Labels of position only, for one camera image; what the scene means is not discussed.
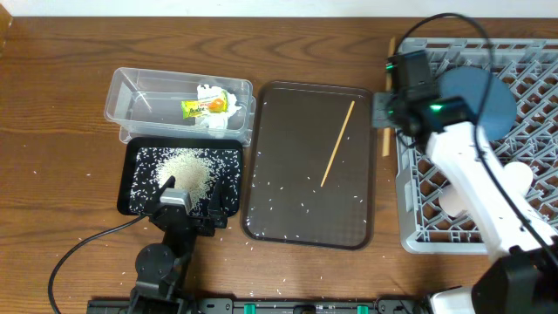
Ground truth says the wooden chopstick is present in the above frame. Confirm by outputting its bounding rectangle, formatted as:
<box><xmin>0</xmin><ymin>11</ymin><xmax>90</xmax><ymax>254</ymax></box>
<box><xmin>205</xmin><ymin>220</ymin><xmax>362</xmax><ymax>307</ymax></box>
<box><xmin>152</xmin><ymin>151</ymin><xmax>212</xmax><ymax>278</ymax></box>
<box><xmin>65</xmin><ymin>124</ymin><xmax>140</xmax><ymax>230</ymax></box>
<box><xmin>382</xmin><ymin>37</ymin><xmax>396</xmax><ymax>157</ymax></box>
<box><xmin>320</xmin><ymin>100</ymin><xmax>356</xmax><ymax>188</ymax></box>

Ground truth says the pile of rice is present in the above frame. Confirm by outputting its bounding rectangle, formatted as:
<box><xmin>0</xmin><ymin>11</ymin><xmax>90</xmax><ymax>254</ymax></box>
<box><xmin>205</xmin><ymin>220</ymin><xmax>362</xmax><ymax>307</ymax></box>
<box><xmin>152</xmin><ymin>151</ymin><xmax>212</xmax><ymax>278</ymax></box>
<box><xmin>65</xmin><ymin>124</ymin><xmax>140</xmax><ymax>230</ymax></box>
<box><xmin>155</xmin><ymin>148</ymin><xmax>214</xmax><ymax>211</ymax></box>

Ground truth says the dark brown serving tray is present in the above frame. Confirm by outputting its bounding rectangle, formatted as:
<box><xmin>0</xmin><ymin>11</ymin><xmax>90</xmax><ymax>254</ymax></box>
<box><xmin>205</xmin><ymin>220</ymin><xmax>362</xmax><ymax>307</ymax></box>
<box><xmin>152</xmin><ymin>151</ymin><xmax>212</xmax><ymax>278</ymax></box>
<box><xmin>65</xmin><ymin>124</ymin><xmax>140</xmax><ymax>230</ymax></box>
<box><xmin>242</xmin><ymin>81</ymin><xmax>376</xmax><ymax>250</ymax></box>

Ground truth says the white cup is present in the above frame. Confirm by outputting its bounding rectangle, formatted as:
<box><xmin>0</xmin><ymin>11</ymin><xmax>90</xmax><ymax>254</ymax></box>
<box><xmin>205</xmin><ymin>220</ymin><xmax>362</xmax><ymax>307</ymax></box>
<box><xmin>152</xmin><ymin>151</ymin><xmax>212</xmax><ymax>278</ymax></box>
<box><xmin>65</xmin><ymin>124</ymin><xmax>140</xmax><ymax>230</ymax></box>
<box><xmin>504</xmin><ymin>161</ymin><xmax>534</xmax><ymax>196</ymax></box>

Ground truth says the dark blue plate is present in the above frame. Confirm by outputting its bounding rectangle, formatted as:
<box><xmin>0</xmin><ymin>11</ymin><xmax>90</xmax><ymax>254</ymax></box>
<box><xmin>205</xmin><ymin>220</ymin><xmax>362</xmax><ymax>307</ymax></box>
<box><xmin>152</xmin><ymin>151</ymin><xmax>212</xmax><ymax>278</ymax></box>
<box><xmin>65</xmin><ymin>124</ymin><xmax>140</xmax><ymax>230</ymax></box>
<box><xmin>438</xmin><ymin>65</ymin><xmax>518</xmax><ymax>142</ymax></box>

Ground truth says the pale pink cup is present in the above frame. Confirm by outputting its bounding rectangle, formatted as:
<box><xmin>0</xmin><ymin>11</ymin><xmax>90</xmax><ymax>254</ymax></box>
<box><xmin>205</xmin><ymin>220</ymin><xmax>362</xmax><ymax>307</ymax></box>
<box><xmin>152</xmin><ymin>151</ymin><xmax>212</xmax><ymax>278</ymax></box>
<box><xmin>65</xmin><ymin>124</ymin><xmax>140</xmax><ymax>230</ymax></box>
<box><xmin>439</xmin><ymin>185</ymin><xmax>467</xmax><ymax>218</ymax></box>

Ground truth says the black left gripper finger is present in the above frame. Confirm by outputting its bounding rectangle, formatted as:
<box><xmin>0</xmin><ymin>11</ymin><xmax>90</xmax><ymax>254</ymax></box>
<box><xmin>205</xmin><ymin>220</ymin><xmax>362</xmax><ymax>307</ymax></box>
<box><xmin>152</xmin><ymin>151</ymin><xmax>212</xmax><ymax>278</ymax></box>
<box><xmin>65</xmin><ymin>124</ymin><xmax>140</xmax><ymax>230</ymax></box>
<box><xmin>208</xmin><ymin>178</ymin><xmax>227</xmax><ymax>218</ymax></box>
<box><xmin>154</xmin><ymin>175</ymin><xmax>175</xmax><ymax>209</ymax></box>

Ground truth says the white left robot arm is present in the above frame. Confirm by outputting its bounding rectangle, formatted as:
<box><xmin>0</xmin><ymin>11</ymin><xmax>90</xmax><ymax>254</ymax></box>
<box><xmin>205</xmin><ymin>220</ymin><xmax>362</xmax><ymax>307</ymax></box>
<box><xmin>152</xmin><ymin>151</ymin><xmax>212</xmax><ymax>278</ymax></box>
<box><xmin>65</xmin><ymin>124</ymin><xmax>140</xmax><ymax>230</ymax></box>
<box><xmin>127</xmin><ymin>177</ymin><xmax>228</xmax><ymax>314</ymax></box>

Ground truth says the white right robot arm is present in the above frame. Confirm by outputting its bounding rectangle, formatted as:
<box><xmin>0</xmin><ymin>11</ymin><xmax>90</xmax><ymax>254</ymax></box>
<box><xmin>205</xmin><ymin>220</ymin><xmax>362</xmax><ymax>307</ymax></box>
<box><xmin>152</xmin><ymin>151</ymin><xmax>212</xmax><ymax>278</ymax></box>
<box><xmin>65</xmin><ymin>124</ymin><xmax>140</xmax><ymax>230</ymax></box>
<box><xmin>383</xmin><ymin>51</ymin><xmax>557</xmax><ymax>313</ymax></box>

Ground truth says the white tissue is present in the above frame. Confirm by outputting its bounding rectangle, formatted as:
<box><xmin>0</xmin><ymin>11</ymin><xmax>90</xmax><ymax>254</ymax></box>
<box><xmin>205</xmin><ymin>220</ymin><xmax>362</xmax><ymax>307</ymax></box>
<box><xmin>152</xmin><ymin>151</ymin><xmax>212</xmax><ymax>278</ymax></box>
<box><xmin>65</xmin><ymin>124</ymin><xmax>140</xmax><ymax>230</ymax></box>
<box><xmin>195</xmin><ymin>85</ymin><xmax>242</xmax><ymax>129</ymax></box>

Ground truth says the grey dishwasher rack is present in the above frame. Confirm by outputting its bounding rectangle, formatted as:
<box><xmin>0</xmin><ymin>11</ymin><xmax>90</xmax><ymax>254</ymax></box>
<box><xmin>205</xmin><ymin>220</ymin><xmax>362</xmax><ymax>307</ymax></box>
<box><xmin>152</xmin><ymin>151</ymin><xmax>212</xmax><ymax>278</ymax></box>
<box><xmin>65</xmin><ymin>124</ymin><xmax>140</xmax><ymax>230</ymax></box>
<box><xmin>396</xmin><ymin>38</ymin><xmax>557</xmax><ymax>255</ymax></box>

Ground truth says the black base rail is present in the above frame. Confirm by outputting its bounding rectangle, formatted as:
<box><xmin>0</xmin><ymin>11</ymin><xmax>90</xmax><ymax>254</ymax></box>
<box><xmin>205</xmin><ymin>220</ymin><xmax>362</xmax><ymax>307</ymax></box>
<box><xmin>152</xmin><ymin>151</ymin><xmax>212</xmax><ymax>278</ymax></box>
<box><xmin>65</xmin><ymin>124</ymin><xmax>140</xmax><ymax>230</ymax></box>
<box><xmin>86</xmin><ymin>298</ymin><xmax>430</xmax><ymax>314</ymax></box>

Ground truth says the yellow green snack wrapper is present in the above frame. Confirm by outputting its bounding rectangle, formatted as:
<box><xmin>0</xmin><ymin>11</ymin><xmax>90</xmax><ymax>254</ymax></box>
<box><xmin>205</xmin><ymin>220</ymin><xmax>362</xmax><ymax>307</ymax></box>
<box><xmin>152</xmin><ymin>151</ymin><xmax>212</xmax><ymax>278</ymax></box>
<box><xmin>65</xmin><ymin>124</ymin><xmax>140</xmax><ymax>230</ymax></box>
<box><xmin>180</xmin><ymin>92</ymin><xmax>228</xmax><ymax>119</ymax></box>

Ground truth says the black food waste tray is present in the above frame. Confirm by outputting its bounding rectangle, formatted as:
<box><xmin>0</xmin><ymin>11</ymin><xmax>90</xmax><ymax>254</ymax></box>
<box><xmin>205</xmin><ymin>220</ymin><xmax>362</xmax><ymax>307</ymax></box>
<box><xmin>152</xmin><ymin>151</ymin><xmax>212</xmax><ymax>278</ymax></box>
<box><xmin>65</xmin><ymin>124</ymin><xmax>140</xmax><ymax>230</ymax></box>
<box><xmin>117</xmin><ymin>137</ymin><xmax>243</xmax><ymax>216</ymax></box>

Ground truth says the clear plastic waste bin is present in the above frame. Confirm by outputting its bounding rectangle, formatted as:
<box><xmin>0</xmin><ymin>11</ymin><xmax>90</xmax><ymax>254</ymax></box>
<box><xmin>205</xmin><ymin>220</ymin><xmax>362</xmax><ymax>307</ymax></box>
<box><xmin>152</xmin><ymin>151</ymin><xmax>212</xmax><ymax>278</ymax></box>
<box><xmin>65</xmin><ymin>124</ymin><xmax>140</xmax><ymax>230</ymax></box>
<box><xmin>105</xmin><ymin>67</ymin><xmax>256</xmax><ymax>147</ymax></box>

